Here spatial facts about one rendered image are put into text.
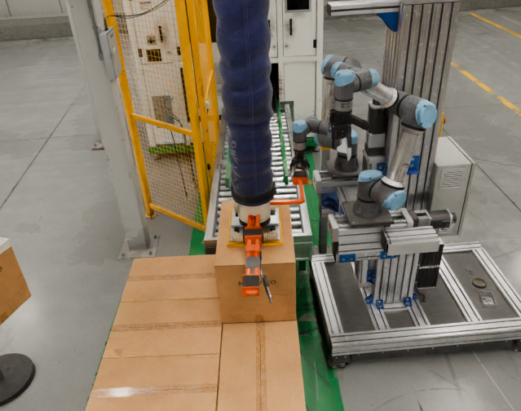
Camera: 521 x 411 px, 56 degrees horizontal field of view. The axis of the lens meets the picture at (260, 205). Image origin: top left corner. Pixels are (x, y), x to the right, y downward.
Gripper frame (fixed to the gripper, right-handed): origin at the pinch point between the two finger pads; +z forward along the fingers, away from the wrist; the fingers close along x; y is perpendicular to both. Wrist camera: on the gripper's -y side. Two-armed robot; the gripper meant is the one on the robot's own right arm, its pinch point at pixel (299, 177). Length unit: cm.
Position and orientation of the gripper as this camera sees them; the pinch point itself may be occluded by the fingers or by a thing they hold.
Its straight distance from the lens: 283.1
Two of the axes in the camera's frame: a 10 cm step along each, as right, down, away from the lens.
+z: 0.5, 8.4, 5.4
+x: 10.0, -0.4, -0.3
